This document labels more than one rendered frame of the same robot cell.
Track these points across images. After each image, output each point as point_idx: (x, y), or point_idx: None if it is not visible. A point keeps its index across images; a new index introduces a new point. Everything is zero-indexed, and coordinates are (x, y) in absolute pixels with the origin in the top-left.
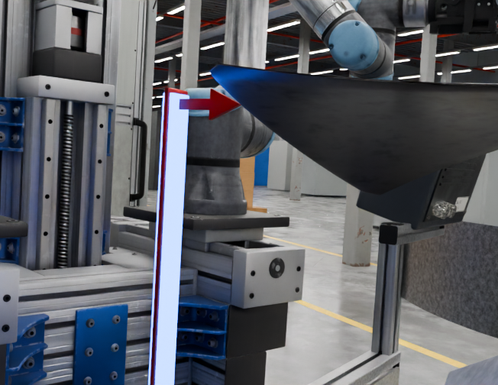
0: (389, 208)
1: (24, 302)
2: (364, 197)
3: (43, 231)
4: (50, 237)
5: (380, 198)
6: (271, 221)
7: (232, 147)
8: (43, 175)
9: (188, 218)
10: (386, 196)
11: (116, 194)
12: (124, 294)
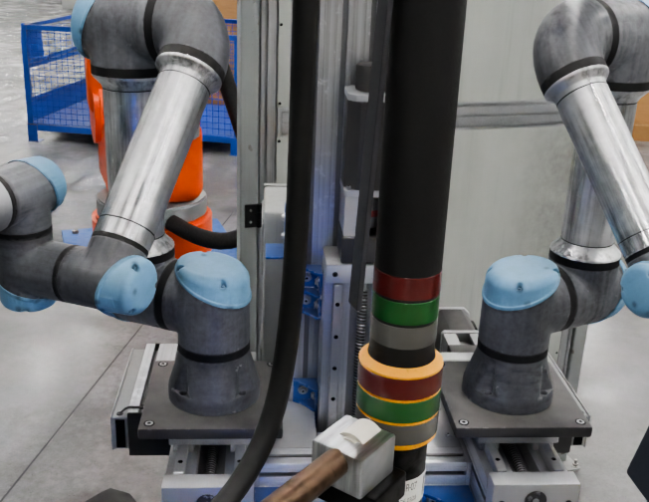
0: None
1: (289, 476)
2: (633, 469)
3: (330, 396)
4: (341, 397)
5: (647, 481)
6: (563, 431)
7: (529, 344)
8: (330, 351)
9: (454, 423)
10: None
11: (561, 208)
12: None
